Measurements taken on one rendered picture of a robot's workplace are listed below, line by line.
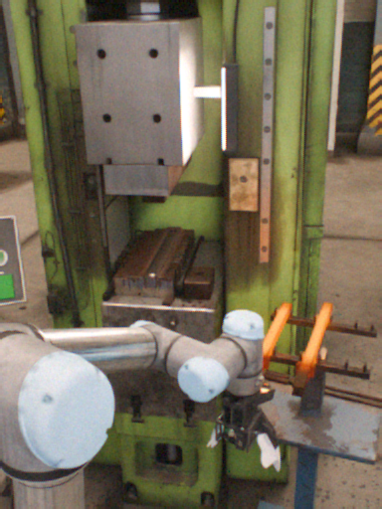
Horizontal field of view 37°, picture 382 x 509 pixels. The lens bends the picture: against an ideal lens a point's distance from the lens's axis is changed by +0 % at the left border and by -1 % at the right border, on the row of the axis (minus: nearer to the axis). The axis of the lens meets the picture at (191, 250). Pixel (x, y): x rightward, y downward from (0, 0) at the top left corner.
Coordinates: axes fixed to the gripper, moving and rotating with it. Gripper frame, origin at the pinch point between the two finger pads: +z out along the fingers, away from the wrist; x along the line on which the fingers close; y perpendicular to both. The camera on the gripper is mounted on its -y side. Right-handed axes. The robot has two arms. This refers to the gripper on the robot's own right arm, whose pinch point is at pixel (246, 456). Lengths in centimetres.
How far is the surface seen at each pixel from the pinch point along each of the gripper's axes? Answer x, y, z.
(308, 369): 2.4, -34.1, -1.3
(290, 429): -3.7, -41.0, 26.3
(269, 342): -11.6, -41.8, -0.9
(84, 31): -72, -49, -81
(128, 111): -61, -53, -59
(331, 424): 6, -48, 26
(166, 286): -53, -56, -2
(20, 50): -101, -54, -75
